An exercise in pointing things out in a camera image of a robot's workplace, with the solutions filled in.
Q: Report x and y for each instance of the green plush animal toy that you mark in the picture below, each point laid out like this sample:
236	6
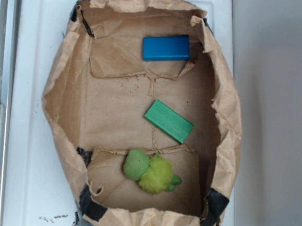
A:
153	174

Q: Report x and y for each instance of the green rectangular block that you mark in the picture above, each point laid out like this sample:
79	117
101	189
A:
169	121

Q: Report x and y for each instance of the brown paper bag tray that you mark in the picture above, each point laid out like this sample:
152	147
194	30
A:
99	90

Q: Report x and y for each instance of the blue rectangular block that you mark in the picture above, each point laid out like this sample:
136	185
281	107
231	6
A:
174	48

